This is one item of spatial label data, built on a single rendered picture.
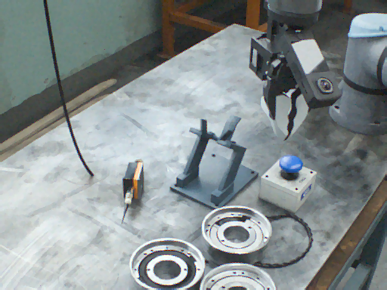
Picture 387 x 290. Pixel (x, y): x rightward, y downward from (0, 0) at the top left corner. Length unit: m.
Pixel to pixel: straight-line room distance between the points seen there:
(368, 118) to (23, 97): 1.84
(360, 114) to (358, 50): 0.13
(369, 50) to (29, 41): 1.80
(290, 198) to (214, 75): 0.49
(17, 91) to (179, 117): 1.56
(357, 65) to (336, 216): 0.33
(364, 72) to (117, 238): 0.58
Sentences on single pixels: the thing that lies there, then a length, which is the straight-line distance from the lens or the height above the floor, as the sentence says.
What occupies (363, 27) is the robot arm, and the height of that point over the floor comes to 1.02.
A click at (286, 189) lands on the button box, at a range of 0.96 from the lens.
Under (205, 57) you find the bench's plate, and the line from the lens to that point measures 1.45.
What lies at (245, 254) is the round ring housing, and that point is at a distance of 0.84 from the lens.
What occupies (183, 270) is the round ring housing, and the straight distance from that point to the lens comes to 0.82.
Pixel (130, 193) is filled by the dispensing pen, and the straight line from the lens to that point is 0.96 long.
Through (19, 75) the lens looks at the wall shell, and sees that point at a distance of 2.66.
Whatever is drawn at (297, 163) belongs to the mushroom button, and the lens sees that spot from 0.96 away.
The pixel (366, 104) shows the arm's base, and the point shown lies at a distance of 1.19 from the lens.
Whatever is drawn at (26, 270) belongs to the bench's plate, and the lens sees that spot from 0.89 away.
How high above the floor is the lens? 1.43
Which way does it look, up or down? 37 degrees down
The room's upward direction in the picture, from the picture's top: 1 degrees clockwise
